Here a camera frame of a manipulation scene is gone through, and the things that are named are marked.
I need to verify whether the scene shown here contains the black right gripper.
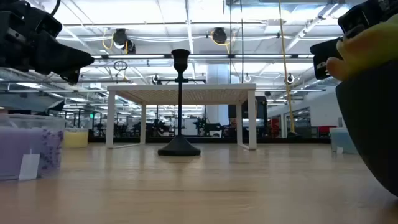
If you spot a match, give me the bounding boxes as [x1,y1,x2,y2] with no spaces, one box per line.
[310,0,398,80]

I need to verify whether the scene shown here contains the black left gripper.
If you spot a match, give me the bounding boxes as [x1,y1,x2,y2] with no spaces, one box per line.
[0,0,95,86]

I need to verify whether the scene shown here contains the blue candle jar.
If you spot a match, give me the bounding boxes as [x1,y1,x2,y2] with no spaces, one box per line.
[329,126,359,155]

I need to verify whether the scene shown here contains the purple candle jar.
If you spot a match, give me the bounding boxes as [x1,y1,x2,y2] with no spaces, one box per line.
[0,113,65,182]

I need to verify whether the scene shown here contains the black candlestick holder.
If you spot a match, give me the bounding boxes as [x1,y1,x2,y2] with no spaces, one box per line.
[157,49,201,157]

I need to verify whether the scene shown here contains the yellow candle jar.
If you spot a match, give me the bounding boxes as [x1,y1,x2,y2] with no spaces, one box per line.
[63,128,90,149]

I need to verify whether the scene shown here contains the yellow-green soft object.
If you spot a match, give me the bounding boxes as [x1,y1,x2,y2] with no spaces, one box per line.
[326,14,398,82]

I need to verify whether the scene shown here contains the dark round pot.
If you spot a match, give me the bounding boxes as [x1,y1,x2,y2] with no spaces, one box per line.
[335,60,398,197]

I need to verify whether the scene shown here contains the black cabinet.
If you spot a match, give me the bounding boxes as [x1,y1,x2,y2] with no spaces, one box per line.
[228,96,268,138]

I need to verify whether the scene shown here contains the white pillar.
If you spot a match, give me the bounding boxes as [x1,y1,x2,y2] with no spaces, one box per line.
[206,63,231,135]

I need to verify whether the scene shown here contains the white paper tag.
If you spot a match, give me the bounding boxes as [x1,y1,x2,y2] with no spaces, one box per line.
[17,149,40,182]

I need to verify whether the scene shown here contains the white perforated stand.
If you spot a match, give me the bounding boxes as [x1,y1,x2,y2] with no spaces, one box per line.
[105,83,257,151]

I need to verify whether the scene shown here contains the yellow hanging hose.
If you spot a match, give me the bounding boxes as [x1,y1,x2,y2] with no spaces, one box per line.
[277,0,300,138]

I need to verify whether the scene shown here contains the black cable loop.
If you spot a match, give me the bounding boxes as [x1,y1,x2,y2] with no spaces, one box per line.
[113,60,129,72]

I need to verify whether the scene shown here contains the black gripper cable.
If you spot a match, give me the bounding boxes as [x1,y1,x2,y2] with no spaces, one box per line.
[50,0,62,17]

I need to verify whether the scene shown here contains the black ceiling cable reel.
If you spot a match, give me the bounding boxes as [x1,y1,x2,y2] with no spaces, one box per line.
[212,27,228,45]
[112,28,137,55]

